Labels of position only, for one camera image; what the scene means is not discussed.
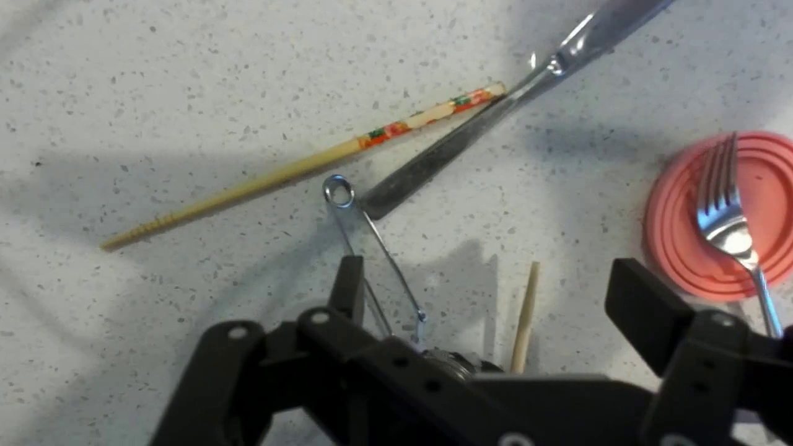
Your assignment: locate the plain wooden chopstick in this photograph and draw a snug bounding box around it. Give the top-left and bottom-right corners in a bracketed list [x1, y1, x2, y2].
[508, 259, 545, 377]

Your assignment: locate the steel table knife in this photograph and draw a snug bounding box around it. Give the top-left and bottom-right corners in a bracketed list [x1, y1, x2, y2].
[359, 0, 675, 223]

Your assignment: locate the orange round lid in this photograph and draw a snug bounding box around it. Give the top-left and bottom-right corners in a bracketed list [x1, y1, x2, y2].
[639, 128, 793, 304]

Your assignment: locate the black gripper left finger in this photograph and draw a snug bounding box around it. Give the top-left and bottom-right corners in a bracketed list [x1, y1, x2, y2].
[145, 252, 498, 446]

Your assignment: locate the decorated wooden chopstick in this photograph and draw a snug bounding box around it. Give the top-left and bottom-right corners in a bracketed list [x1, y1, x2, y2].
[98, 79, 511, 252]

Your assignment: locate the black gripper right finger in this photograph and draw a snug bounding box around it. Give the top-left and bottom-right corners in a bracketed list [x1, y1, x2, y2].
[605, 256, 793, 446]

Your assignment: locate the steel fork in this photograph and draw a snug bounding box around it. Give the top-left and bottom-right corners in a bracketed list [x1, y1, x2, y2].
[693, 128, 786, 342]

